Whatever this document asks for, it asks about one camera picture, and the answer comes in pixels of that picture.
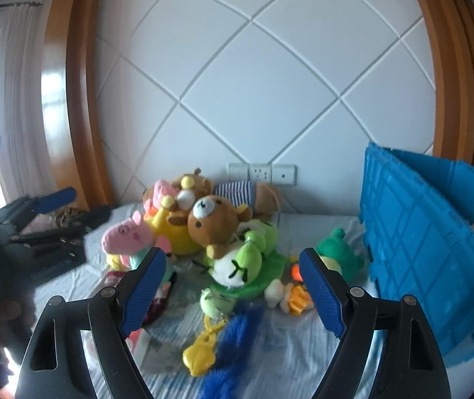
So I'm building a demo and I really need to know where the small cream plush figure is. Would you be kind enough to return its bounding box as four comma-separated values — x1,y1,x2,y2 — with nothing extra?
264,279,292,313

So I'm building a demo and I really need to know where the small pink pig plush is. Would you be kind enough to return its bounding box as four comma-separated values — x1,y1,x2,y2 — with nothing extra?
142,179,177,216

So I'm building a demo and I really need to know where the orange yellow fabric piece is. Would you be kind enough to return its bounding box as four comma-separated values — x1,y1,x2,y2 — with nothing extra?
279,283,314,316

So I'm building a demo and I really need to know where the yellow plush body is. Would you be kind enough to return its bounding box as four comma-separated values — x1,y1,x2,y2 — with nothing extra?
142,211,200,256

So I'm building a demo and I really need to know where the yellow duck green-hat plush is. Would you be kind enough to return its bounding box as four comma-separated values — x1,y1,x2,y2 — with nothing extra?
314,228,367,286

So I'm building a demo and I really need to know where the blue plastic storage crate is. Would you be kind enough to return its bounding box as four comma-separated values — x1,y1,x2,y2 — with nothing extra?
359,143,474,366

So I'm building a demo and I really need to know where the yellow duck keychain toy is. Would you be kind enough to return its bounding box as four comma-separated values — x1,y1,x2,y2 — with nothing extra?
182,315,227,377

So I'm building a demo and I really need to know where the white wall socket strip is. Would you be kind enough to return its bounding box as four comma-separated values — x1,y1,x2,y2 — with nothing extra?
228,163,297,187

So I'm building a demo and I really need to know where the teal-shirt pink pig plush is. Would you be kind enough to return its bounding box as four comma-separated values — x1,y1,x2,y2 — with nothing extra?
101,211,176,298

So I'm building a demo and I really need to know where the small green frog keychain plush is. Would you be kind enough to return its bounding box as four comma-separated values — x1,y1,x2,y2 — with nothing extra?
200,288,236,320

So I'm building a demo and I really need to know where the brown bear plush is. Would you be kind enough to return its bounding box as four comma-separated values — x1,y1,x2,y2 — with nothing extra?
187,195,253,259

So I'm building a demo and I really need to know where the pink plastic bag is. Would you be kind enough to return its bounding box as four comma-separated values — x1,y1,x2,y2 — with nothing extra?
126,329,150,366

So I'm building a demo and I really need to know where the brown deer plush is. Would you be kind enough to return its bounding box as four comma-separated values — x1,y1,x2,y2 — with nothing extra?
145,169,214,226

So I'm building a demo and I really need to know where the striped-shirt brown plush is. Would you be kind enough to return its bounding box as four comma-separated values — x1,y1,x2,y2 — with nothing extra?
213,180,282,220

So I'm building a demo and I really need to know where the blue furry fabric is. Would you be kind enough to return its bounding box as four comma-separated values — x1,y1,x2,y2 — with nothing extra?
199,303,266,399

